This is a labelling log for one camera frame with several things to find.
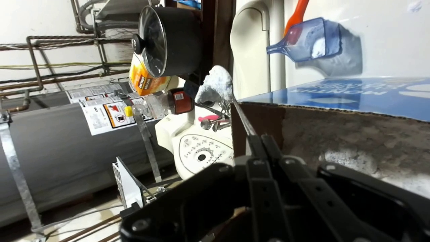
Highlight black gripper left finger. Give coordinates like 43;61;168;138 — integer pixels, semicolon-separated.
118;133;289;242

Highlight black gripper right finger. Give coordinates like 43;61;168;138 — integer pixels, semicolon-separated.
262;133;430;242

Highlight thin metal spoon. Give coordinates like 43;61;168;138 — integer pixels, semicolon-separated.
195;64;259;138

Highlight blue Tide detergent box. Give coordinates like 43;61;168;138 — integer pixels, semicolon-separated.
231;76;430;198

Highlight blue plastic scoop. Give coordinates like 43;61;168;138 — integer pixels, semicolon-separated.
266;16;348;64

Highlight metal fork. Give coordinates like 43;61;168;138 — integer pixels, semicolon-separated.
199;118;231;134

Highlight small pink object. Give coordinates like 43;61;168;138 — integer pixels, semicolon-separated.
197;112;220;124

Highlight grey water heater tank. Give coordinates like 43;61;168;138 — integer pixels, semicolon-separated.
0;75;176;225

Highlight grey pot with lid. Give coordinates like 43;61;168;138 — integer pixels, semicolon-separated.
130;3;205;79

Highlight white washing machine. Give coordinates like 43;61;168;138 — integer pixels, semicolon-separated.
267;0;430;91

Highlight orange spatula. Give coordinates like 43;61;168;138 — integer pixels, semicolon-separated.
283;0;310;37

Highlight metal wall pipes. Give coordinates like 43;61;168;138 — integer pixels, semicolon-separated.
0;32;136;98

